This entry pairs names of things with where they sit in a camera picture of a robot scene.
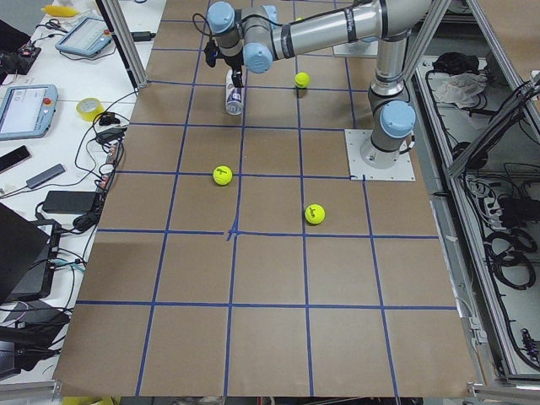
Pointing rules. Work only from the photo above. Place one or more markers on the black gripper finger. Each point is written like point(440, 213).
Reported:
point(237, 79)

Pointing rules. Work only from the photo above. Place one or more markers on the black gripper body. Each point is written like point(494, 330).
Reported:
point(233, 62)

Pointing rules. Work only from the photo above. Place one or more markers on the white blue tennis ball can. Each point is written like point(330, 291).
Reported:
point(234, 103)

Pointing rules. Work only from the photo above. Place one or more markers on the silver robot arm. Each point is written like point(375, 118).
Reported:
point(252, 39)

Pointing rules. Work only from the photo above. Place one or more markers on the tennis ball near base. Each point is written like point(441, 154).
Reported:
point(302, 80)
point(315, 214)

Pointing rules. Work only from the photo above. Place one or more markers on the tennis ball table centre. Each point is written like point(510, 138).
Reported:
point(222, 175)

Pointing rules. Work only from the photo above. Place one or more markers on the yellow tape roll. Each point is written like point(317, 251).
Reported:
point(89, 108)

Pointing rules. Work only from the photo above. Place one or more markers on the far teach pendant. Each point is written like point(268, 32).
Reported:
point(87, 39)

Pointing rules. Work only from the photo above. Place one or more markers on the teach pendant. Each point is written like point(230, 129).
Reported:
point(87, 39)
point(27, 111)

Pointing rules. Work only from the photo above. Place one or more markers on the yellow banana toy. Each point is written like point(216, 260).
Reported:
point(60, 11)

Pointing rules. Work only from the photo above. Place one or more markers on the grey usb hub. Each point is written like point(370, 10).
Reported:
point(45, 176)

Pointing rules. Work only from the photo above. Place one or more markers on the near teach pendant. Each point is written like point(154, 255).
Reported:
point(27, 111)

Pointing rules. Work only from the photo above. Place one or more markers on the black power adapter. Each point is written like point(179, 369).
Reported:
point(68, 202)

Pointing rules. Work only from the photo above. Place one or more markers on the white cloth bundle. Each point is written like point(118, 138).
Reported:
point(462, 90)

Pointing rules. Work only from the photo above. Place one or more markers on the black smartphone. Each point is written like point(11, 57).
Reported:
point(14, 157)

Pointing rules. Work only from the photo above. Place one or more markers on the black laptop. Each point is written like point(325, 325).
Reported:
point(27, 251)

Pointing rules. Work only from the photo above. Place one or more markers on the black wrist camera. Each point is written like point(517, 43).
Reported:
point(211, 52)

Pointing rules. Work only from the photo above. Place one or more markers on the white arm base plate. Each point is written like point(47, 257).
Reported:
point(357, 49)
point(367, 163)

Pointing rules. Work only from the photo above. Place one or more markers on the aluminium frame post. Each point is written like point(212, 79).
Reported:
point(113, 16)

